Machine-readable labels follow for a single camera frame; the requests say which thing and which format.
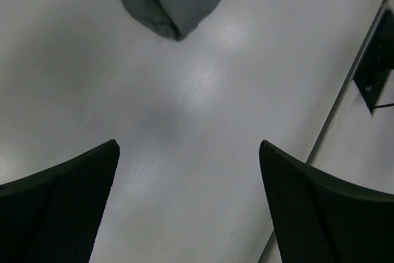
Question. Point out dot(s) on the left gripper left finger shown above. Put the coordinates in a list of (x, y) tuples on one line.
[(54, 215)]

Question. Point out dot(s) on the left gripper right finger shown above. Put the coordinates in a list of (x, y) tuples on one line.
[(320, 218)]

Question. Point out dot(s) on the aluminium table edge rail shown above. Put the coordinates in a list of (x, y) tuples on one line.
[(272, 243)]

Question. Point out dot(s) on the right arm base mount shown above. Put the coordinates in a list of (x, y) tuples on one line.
[(376, 64)]

